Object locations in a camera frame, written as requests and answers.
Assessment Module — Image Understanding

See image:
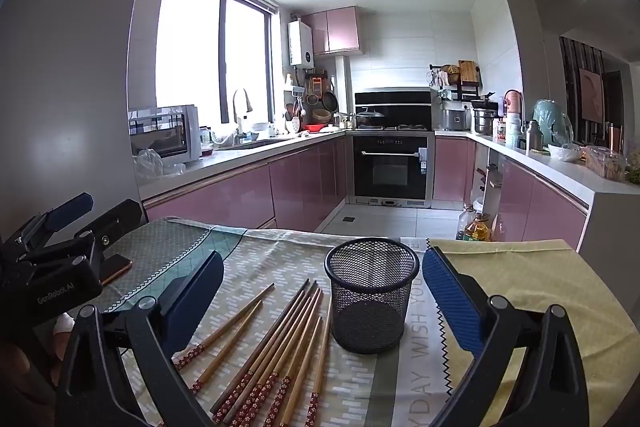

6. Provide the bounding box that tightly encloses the kitchen window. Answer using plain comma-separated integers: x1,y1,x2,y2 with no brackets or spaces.
155,0,278,125

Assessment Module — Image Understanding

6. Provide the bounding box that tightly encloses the steel thermos flask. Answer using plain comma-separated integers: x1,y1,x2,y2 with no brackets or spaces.
525,119,544,152

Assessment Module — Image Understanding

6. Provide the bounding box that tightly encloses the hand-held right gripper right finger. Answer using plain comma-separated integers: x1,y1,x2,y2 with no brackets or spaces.
422,247,591,427

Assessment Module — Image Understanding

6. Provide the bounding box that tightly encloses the narrow pink base cabinet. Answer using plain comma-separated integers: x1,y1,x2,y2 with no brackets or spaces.
434,137,476,202

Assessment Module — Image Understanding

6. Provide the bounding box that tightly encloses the copper tumbler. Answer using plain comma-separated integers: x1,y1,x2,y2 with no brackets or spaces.
606,122,623,155

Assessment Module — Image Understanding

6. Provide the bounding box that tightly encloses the framed wall picture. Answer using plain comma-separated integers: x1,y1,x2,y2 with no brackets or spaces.
579,68,605,122

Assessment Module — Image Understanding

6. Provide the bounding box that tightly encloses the clear plastic bag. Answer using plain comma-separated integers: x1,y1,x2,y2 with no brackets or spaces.
132,148,188,180

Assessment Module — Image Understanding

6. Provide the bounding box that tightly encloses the stainless steel pot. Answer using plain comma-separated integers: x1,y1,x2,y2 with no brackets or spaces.
472,107,500,136

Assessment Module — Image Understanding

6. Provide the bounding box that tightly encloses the built-in black oven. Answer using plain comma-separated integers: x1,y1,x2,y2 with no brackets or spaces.
351,132,435,209

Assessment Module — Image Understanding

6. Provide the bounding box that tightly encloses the silver rice cooker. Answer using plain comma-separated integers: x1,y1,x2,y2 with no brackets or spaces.
440,103,472,131

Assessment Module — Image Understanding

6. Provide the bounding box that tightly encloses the dark liquid bottle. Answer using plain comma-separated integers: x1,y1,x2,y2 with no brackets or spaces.
456,204,476,240

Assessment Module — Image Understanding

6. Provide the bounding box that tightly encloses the black mesh holder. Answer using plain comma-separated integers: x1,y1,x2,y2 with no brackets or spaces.
324,237,421,354

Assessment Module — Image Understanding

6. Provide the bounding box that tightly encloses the black smartphone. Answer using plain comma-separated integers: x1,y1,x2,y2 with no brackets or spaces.
100,254,133,286

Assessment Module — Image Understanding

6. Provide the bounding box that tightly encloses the beige dash-patterned tablecloth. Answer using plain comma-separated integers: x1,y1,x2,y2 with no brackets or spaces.
120,227,453,427

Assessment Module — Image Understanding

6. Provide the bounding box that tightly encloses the clear plastic food container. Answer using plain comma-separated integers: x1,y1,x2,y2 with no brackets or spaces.
584,146,628,182

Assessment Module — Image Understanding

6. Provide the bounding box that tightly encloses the group of wooden chopsticks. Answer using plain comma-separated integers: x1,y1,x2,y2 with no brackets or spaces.
172,278,333,427

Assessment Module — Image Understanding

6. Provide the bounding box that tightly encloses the grey refrigerator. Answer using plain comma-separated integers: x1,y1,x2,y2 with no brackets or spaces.
0,0,162,258

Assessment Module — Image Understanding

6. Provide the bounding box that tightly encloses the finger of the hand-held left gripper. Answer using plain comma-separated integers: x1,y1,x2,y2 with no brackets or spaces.
22,199,147,280
10,193,95,254

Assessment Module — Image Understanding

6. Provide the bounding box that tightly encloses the pink kettle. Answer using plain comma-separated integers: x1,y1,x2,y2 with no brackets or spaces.
502,90,523,118

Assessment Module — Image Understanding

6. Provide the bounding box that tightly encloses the wooden cutting board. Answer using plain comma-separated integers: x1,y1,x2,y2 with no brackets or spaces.
458,60,481,84

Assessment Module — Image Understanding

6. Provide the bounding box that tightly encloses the pink upper cabinet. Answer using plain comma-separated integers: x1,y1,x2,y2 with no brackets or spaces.
300,6,364,56

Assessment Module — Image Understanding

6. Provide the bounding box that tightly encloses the yellow cloth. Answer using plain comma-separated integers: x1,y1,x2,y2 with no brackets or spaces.
427,238,633,427

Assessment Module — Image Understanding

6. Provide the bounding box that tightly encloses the yellow cooking oil bottle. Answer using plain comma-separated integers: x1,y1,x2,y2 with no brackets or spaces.
465,212,493,242

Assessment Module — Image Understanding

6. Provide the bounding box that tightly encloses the person's left hand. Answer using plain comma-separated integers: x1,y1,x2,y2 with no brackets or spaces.
0,312,76,413

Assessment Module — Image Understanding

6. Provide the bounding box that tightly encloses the white microwave oven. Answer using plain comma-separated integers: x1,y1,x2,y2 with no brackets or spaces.
129,105,202,168

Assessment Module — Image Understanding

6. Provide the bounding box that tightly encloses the black range hood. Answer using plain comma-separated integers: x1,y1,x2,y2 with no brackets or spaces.
354,88,433,128

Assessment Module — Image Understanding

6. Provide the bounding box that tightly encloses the teal covered appliance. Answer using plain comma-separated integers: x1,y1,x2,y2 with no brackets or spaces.
531,99,573,152

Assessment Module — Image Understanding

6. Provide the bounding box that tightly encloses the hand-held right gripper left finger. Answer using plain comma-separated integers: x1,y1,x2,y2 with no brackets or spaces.
54,250,225,427

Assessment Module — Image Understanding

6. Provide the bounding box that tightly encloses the pink base cabinet run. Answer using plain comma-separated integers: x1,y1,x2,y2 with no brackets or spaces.
142,134,348,233
492,154,590,253

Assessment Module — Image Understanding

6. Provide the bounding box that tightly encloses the black wall rack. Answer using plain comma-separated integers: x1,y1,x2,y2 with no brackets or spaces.
429,60,483,102

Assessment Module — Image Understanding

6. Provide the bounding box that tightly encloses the steel kitchen faucet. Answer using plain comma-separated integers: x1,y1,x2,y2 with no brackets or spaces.
231,88,254,142

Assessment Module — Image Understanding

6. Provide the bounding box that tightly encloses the wok with glass lid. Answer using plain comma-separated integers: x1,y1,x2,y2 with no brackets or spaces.
352,107,387,130

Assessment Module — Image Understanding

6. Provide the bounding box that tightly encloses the white water heater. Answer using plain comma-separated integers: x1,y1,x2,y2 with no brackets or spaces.
287,20,315,68

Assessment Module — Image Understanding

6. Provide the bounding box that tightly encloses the green checked cloth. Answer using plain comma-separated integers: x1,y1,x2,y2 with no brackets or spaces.
95,217,251,323

